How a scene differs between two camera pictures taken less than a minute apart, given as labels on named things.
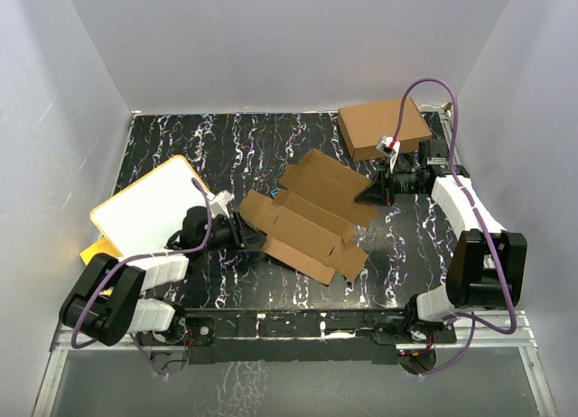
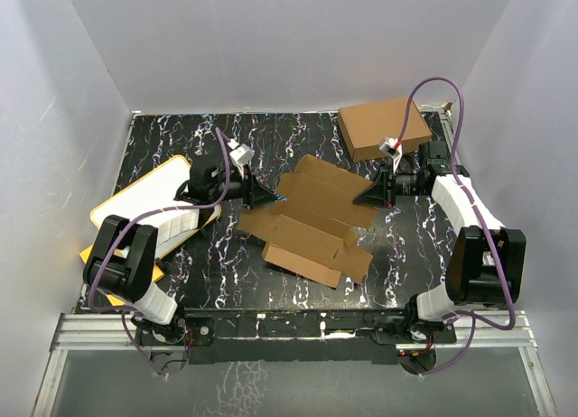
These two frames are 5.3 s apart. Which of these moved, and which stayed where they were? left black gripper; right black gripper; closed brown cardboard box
Moved: left black gripper
Stayed: closed brown cardboard box; right black gripper
